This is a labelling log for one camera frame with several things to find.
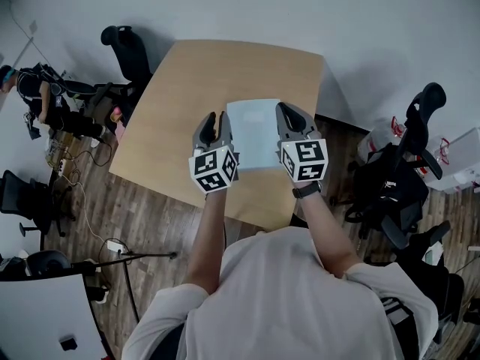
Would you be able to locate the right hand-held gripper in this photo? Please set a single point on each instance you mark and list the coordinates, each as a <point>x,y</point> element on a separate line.
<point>305,159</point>

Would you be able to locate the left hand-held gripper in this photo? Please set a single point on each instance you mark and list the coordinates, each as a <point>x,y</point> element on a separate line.
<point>213,167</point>

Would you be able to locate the person's right forearm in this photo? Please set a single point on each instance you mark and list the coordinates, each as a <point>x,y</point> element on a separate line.
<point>326,234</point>

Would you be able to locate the person's left forearm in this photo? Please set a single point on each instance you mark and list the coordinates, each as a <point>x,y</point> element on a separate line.
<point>210,238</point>

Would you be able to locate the wooden table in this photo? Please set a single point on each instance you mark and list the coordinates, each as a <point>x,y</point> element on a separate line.
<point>180,107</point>

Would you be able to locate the black wristwatch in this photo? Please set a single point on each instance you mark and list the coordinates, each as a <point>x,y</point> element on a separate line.
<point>307,189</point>

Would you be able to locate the small pink item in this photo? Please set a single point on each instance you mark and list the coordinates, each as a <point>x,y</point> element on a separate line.
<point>117,114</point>

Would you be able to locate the black backpack white logo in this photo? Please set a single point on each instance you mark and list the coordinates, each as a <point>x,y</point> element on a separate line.
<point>397,186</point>

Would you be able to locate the white power adapter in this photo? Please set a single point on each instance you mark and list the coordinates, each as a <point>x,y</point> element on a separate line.
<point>117,246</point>

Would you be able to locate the white power strip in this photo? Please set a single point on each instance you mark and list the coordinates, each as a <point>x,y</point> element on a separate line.
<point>61,165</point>

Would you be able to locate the person's white shirt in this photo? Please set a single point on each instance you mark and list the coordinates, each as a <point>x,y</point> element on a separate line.
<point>281,298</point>

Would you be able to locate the white cardboard box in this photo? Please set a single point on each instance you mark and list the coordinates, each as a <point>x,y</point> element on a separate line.
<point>465,156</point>

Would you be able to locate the black stand legs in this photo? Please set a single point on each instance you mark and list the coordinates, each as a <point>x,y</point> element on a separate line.
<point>129,287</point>

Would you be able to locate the person's black trousers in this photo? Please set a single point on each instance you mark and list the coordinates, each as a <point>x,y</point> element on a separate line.
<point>172,345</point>

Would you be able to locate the white desk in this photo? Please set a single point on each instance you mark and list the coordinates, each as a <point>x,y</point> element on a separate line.
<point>37,313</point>

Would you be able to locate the small black box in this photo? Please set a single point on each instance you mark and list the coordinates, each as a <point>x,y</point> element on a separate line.
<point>68,343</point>

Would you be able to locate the wall socket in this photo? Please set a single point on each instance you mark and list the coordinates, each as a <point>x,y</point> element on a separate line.
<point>33,26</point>

